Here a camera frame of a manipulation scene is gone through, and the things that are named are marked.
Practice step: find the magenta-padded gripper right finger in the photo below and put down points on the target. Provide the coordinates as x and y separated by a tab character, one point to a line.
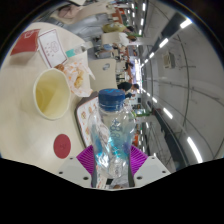
151	170

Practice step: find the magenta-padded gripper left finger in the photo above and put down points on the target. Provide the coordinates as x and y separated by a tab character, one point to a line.
75	170

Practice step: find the clear blue-capped water bottle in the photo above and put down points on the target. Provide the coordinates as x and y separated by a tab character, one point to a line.
111	133

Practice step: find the ceiling strip lights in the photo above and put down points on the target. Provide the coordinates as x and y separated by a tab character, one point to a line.
195	150

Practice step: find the brown food tray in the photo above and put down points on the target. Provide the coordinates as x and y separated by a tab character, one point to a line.
84	115

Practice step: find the cream plastic cup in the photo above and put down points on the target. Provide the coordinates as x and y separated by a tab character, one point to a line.
51	95

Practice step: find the person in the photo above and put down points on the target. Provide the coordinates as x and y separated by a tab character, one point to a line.
126	87
115	27

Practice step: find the clear bag of fries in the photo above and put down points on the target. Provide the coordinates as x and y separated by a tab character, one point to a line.
78	78

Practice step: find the beige chair with round hole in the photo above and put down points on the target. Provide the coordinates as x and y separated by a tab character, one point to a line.
101	75

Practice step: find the ceiling air conditioner unit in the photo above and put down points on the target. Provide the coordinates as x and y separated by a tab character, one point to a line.
168	60

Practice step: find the white card with red border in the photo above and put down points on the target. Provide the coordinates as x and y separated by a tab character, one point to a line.
52	48

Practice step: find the pink bag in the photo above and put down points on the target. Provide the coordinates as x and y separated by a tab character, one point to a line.
68	11

